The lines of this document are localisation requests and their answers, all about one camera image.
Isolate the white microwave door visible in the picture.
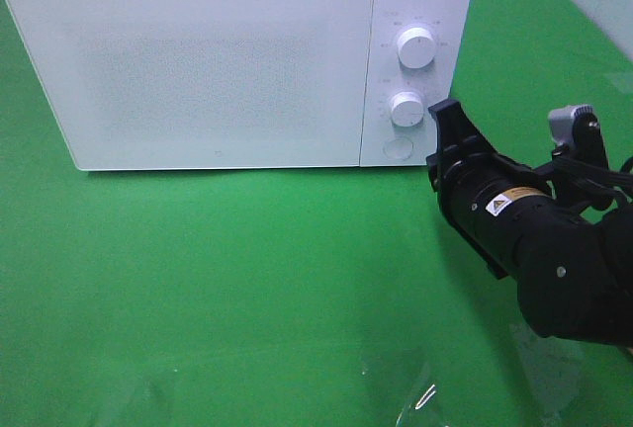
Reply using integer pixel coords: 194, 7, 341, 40
7, 0, 372, 171

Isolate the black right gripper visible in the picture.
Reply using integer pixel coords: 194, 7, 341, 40
427, 98, 552, 279

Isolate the white microwave knob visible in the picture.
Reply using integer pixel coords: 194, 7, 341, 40
390, 91, 425, 128
397, 27, 437, 69

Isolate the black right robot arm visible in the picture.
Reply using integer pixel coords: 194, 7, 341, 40
427, 99, 632, 347

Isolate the round white door-release button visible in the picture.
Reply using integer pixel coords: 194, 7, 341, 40
383, 137, 413, 160

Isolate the upper white microwave knob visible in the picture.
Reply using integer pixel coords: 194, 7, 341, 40
397, 27, 437, 69

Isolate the lower white microwave knob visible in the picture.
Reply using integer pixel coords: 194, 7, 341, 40
390, 91, 425, 128

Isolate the white microwave oven body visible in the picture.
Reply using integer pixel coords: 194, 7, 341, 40
8, 0, 475, 169

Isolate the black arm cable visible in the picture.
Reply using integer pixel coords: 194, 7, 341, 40
536, 154, 633, 214

